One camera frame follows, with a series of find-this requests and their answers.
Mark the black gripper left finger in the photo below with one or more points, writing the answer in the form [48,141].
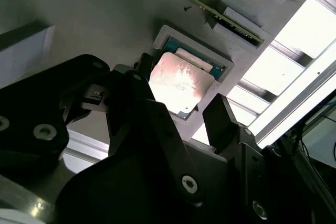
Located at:
[31,108]

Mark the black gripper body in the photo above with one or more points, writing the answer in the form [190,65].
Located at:
[118,195]

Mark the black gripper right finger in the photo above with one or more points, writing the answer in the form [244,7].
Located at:
[220,124]

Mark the silver CPU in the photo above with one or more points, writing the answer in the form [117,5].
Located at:
[181,82]

